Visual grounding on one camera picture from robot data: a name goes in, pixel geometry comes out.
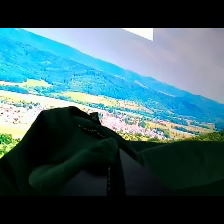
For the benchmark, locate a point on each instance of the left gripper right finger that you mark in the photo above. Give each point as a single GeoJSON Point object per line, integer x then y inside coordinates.
{"type": "Point", "coordinates": [136, 181]}

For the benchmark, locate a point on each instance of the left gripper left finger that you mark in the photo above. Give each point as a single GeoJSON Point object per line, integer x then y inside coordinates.
{"type": "Point", "coordinates": [90, 185]}

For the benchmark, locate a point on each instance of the dark green garment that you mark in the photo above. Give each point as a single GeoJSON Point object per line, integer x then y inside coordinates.
{"type": "Point", "coordinates": [63, 140]}

